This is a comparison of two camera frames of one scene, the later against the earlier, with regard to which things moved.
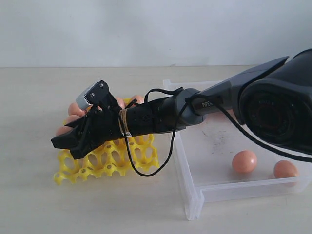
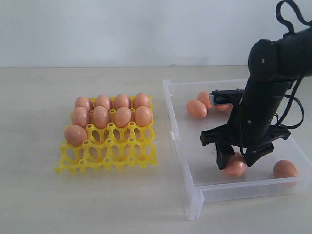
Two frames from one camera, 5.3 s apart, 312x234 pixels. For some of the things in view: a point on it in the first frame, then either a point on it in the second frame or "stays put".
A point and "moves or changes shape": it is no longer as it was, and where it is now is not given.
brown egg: (244, 161) moves or changes shape
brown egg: (74, 109) → (83, 102)
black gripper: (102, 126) → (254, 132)
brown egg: (71, 118) → (79, 116)
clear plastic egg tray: (205, 150) stays put
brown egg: (284, 169) stays put
